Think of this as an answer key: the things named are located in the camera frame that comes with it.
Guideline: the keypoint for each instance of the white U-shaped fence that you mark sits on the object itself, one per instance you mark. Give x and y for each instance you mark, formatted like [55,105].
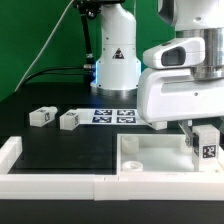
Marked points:
[119,186]

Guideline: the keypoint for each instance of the white square tabletop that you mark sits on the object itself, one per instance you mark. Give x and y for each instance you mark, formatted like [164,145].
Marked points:
[164,153]

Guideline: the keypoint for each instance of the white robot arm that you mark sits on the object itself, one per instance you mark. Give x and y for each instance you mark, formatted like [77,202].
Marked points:
[118,70]

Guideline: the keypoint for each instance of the AprilTag marker sheet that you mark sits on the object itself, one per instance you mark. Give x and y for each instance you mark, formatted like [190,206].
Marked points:
[107,116]

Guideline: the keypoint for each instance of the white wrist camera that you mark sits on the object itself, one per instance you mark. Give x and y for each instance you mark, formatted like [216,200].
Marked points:
[176,53]

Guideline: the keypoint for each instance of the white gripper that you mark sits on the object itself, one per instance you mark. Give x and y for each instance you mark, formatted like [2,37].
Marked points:
[173,95]

